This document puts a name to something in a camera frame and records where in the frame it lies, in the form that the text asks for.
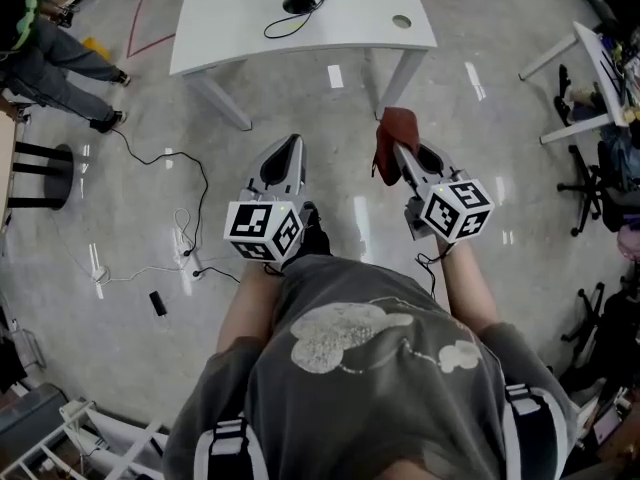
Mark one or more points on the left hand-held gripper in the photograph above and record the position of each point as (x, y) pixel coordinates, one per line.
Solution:
(250, 223)

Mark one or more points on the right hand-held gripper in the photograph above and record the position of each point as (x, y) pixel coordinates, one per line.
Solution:
(450, 208)

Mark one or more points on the dark red cloth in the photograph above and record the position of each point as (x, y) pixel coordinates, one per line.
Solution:
(395, 128)

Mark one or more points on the person's left forearm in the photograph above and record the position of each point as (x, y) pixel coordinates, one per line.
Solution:
(245, 308)

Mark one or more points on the person's right forearm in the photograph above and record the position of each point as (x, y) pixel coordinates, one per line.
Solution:
(467, 288)

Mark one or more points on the person's left black shoe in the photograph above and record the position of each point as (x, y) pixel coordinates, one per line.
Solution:
(315, 233)

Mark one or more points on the white power strip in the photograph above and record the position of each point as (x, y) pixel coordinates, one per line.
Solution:
(192, 264)

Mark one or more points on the black office chair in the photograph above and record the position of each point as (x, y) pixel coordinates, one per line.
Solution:
(592, 313)
(590, 188)

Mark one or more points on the small black flat device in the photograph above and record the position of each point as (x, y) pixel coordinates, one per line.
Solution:
(158, 302)

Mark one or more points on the white side table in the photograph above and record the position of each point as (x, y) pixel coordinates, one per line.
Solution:
(595, 63)

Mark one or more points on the yellow plastic floor sign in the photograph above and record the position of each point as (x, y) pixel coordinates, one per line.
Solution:
(96, 48)

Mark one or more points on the person's grey printed shirt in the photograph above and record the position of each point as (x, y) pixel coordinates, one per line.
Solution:
(360, 408)

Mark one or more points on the white shelf rack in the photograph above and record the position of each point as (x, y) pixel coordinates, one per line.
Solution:
(120, 435)

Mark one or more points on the grey bin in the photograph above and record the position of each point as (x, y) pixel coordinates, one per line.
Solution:
(30, 413)

